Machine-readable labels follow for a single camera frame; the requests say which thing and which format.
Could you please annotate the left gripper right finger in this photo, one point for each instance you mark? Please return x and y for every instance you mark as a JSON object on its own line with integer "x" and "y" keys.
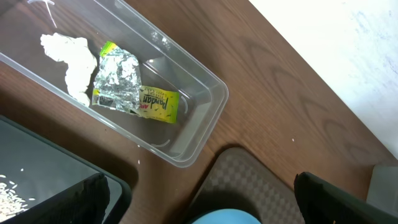
{"x": 322, "y": 202}

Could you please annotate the foil snack wrapper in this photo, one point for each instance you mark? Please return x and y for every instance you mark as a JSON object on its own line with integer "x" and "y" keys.
{"x": 118, "y": 86}

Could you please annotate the clear plastic bin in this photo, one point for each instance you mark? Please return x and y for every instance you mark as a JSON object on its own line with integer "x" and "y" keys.
{"x": 162, "y": 64}

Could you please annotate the brown serving tray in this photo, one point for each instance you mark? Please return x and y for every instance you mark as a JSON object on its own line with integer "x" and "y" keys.
{"x": 239, "y": 181}

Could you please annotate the black tray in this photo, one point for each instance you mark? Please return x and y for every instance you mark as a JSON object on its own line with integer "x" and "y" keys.
{"x": 35, "y": 169}

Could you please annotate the dark blue plate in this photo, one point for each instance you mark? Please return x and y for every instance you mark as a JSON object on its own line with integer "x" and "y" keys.
{"x": 226, "y": 216}

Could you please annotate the white tissue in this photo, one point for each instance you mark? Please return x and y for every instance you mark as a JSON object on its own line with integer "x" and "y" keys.
{"x": 80, "y": 61}

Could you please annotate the pile of white rice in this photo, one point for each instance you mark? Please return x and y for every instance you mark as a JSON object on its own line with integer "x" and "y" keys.
{"x": 12, "y": 203}

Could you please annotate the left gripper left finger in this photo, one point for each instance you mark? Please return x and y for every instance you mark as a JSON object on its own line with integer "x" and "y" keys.
{"x": 84, "y": 202}

